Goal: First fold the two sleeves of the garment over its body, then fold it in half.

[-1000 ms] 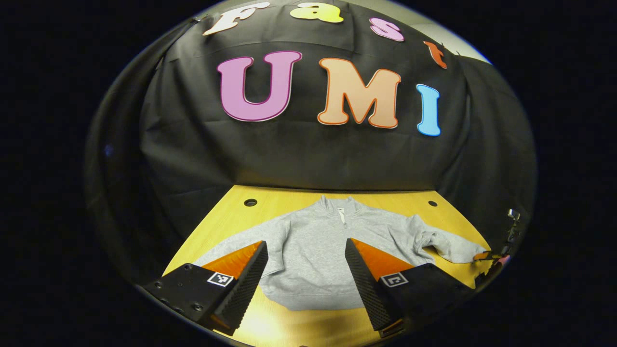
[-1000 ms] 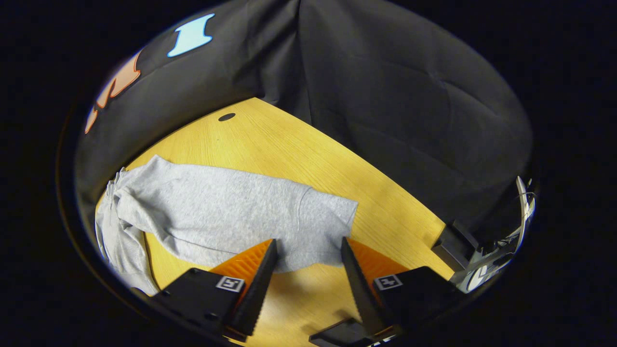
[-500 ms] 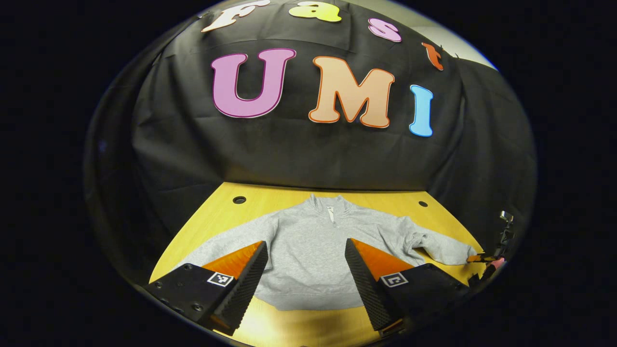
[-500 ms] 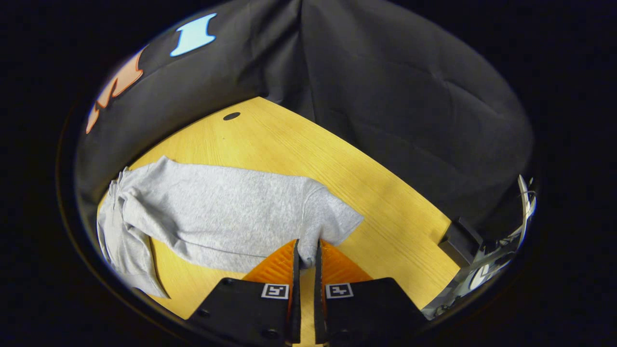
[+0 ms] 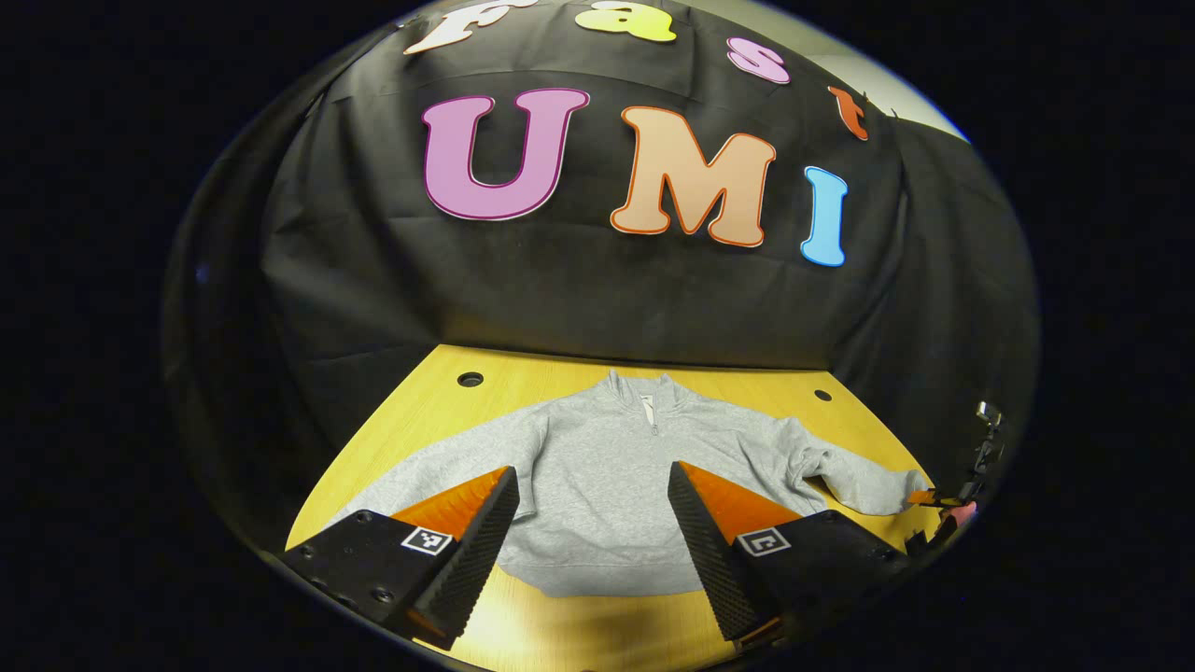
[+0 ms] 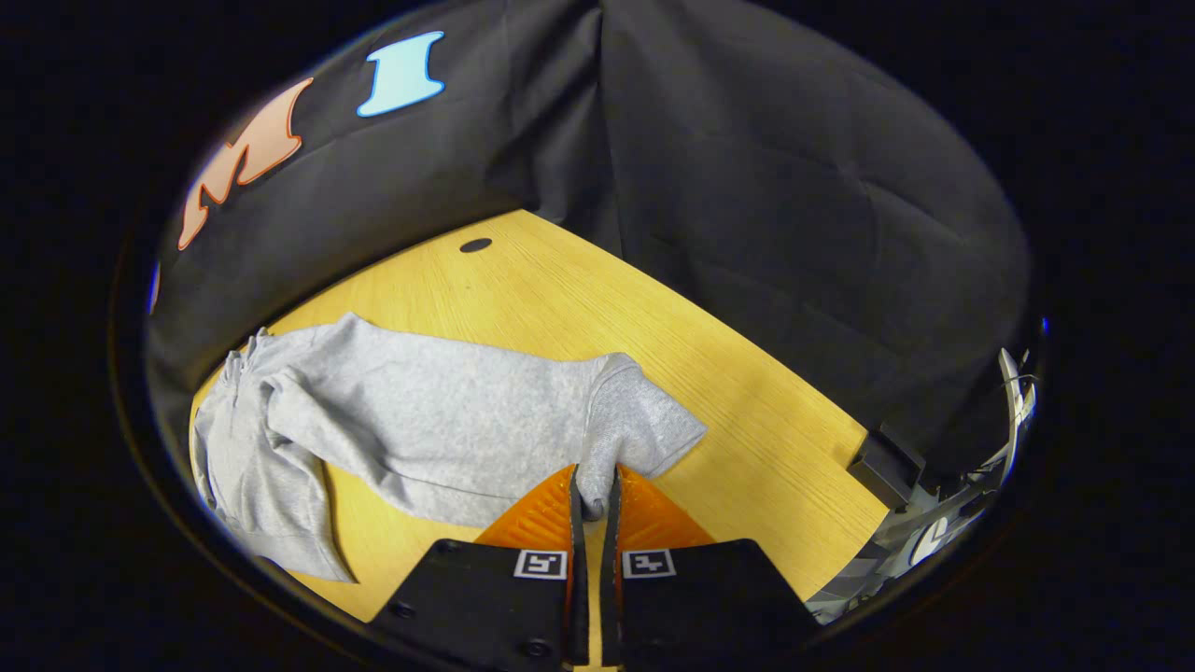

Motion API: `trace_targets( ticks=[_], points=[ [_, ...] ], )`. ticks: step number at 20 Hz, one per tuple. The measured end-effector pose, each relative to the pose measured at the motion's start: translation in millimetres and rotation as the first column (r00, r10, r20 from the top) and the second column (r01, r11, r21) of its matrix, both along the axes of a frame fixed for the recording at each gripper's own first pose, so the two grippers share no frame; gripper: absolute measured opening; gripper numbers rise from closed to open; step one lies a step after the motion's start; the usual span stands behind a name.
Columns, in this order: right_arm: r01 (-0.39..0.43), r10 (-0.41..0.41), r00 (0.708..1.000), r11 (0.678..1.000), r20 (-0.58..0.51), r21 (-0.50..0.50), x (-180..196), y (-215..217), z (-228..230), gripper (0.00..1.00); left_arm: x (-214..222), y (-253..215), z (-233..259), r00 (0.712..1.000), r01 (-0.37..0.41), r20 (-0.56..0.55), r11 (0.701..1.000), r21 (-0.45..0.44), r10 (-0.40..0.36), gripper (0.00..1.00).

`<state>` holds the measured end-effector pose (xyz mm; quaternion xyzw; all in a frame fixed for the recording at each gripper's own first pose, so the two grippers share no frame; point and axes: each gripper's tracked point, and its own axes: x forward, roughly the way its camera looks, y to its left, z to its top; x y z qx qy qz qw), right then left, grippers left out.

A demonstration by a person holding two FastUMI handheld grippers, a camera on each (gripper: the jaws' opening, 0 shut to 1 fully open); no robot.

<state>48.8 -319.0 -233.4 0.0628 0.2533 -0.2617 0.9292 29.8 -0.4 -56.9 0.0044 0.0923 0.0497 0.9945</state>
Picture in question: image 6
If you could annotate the grey white equipment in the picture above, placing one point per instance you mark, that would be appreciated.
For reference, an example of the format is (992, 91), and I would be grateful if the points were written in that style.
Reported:
(934, 537)

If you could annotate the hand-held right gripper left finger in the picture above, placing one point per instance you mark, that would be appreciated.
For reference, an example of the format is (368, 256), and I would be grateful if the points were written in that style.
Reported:
(485, 597)

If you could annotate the black box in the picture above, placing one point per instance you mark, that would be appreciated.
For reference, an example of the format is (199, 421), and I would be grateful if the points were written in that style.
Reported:
(887, 462)

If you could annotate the black backdrop cloth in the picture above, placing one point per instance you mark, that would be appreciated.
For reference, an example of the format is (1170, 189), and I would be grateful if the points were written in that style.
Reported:
(747, 187)

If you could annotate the grey sweatshirt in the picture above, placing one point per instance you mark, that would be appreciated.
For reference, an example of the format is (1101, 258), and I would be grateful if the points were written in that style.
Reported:
(420, 401)

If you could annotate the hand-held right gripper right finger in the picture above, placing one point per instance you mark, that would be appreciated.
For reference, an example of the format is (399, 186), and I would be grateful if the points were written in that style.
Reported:
(709, 597)

